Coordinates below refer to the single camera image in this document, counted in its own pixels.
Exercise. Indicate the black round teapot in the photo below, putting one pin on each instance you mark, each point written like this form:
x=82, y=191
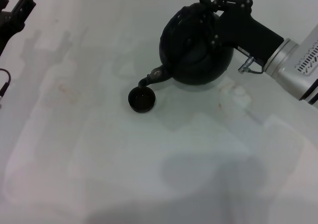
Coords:
x=193, y=60

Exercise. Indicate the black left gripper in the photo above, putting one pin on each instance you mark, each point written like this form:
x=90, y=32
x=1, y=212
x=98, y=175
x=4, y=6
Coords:
x=8, y=27

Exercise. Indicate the small black teacup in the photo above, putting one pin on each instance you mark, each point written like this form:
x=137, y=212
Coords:
x=141, y=99

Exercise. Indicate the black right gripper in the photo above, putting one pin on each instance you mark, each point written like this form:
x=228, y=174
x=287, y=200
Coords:
x=246, y=32

